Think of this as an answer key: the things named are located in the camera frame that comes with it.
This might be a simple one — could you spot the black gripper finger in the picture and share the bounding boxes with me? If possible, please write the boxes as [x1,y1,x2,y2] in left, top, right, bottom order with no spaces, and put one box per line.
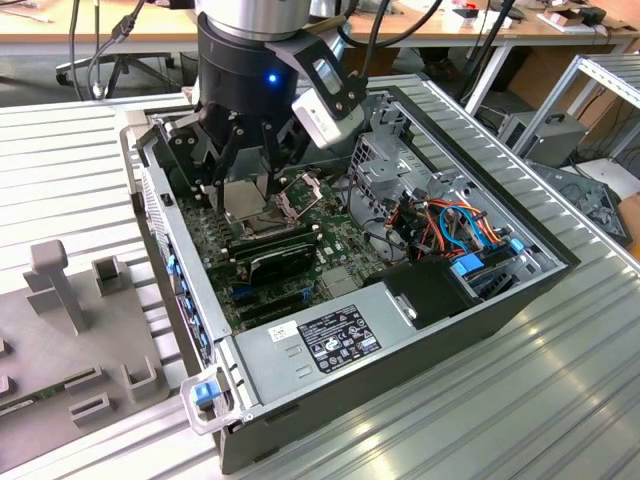
[167,117,244,211]
[259,118,311,194]

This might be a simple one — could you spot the silver CPU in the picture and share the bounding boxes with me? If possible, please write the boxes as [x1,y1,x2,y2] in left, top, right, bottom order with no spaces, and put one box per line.
[222,180,266,221]

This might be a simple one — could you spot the metal socket cover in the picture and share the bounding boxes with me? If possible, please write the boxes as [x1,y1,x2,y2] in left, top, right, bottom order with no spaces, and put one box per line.
[272,172,324,221]

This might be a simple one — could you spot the CPU socket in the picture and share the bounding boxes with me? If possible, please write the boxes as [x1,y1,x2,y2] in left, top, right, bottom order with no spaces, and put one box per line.
[227,209,299,241]

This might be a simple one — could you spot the black RAM slot bank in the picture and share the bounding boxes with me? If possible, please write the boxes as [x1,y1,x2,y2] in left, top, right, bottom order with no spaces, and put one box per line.
[219,222,321,264]

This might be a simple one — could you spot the green motherboard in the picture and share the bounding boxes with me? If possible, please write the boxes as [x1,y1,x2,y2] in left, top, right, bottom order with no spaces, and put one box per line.
[172,172,396,334]

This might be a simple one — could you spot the office chair base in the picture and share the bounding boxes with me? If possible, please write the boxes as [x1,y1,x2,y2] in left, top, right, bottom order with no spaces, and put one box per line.
[54,52,176,99]

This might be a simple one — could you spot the black graphics card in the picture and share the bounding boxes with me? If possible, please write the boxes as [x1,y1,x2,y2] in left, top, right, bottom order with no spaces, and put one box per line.
[247,242,319,289]

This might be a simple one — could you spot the silver metal drive cage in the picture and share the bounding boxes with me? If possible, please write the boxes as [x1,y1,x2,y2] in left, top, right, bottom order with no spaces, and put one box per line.
[347,132,436,251]

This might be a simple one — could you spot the silver chipset heatsink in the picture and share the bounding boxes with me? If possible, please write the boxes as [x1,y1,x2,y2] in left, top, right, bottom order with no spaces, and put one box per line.
[319,269,364,301]

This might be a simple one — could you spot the black expansion slot bank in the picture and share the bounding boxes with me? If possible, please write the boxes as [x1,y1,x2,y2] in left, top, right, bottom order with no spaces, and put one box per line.
[227,282,316,331]

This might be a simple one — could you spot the brown shoe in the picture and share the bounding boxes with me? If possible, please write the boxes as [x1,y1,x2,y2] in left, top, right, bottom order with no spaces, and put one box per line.
[419,47,464,81]

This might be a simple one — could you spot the grey power supply with label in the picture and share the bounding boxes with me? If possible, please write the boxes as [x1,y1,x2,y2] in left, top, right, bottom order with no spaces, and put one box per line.
[232,279,421,409]

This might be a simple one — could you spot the hard disk in blue carrier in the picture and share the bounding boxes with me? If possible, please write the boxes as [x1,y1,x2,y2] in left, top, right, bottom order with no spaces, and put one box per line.
[449,239,525,301]

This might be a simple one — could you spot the white box red label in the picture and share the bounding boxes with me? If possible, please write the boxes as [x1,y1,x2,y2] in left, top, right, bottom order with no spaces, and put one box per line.
[443,5,481,30]

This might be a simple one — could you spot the grey parts rack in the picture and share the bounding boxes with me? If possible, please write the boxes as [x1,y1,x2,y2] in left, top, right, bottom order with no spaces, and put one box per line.
[0,239,174,474]

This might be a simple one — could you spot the blue case latch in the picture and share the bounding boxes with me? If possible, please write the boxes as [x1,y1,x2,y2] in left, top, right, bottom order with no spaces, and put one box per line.
[192,382,221,407]

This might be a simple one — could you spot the black tripod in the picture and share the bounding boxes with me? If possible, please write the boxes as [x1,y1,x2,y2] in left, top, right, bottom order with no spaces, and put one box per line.
[454,0,519,104]

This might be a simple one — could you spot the open black PC case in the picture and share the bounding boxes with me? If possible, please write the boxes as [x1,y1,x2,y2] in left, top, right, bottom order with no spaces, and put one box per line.
[113,83,582,475]

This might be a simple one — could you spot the large brown cardboard box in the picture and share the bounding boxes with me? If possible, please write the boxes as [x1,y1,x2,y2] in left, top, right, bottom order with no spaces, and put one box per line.
[507,44,626,134]

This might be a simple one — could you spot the green RAM stick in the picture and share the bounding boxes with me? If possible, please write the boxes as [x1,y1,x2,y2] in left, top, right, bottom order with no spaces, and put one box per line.
[0,392,69,416]

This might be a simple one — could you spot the dark plastic case panel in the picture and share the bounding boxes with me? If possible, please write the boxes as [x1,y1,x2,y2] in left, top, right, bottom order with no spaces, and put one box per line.
[529,159,631,246]

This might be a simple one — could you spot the brown cardboard tray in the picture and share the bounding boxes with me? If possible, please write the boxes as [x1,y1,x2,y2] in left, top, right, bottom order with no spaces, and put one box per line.
[537,4,609,34]

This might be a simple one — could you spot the small brown cardboard box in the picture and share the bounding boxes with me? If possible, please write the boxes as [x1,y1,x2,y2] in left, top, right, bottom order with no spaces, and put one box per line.
[615,192,640,247]

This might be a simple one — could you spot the silver camera on black bracket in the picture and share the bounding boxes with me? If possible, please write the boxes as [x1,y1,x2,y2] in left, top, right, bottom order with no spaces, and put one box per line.
[264,37,369,150]

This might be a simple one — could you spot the black cable with plug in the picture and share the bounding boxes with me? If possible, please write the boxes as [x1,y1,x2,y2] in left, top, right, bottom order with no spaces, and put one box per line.
[69,0,149,101]

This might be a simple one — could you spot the orange wire bundle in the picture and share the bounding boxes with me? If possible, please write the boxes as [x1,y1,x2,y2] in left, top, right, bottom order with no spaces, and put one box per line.
[387,197,504,261]

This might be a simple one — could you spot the wooden desk white frame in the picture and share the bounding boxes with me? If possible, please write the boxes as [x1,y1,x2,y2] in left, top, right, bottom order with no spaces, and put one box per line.
[344,0,640,119]
[0,0,201,57]

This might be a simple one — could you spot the blue wire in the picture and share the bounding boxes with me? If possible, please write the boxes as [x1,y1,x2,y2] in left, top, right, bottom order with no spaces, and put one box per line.
[438,204,489,251]

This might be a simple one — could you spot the clear plastic case handle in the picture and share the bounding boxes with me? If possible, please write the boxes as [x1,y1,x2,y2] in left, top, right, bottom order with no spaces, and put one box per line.
[178,364,236,437]

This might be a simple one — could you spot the grey box with handle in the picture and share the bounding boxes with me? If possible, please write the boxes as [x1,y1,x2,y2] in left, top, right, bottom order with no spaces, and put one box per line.
[497,110,589,169]

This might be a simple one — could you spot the aluminium profile frame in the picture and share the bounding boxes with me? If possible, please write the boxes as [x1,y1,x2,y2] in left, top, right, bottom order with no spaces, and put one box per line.
[514,52,640,161]

